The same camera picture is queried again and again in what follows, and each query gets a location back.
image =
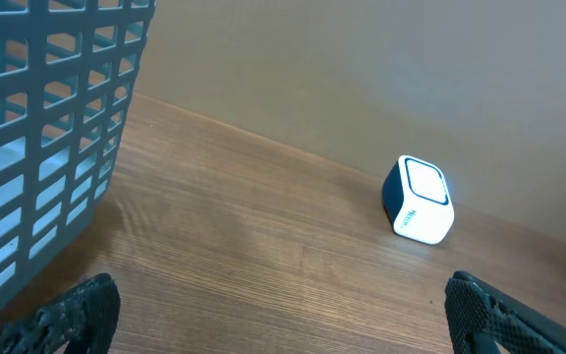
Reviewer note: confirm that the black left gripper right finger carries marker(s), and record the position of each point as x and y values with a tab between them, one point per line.
482	319

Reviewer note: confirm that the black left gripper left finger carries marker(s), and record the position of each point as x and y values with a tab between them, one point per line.
82	320

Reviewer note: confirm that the white barcode scanner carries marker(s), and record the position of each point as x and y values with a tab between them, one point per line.
417	201

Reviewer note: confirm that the grey plastic laundry basket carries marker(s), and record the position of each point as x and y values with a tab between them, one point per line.
67	75

